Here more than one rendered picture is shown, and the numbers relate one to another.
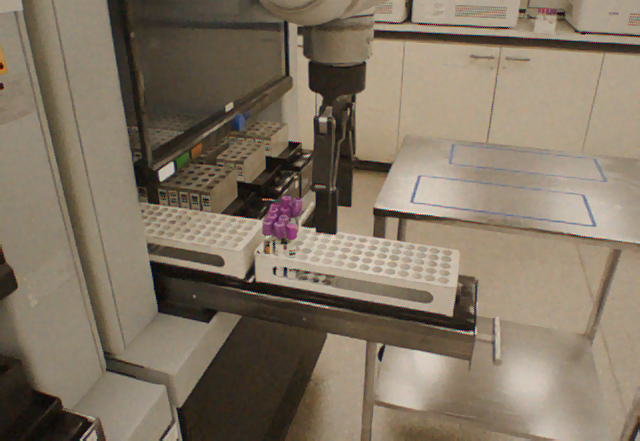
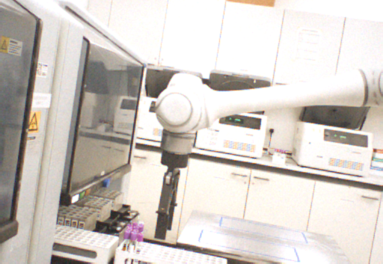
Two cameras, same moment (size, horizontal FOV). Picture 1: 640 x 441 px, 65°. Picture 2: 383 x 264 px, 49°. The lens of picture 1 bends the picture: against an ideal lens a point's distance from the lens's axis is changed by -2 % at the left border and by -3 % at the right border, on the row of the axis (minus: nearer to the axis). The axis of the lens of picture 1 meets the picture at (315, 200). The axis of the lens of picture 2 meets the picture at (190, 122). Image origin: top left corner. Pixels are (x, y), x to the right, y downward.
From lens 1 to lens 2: 0.47 m
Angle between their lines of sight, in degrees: 25
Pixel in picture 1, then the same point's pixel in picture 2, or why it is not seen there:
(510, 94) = (256, 201)
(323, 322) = not seen: outside the picture
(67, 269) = (26, 237)
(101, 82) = (61, 145)
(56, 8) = (57, 108)
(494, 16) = (247, 149)
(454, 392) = not seen: outside the picture
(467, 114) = (228, 212)
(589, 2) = (305, 148)
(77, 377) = not seen: outside the picture
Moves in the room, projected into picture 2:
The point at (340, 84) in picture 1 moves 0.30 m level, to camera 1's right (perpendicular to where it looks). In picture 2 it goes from (177, 162) to (283, 176)
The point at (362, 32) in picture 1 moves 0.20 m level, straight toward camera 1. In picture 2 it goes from (190, 140) to (197, 150)
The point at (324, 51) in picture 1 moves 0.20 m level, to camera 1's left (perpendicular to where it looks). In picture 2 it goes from (172, 146) to (94, 135)
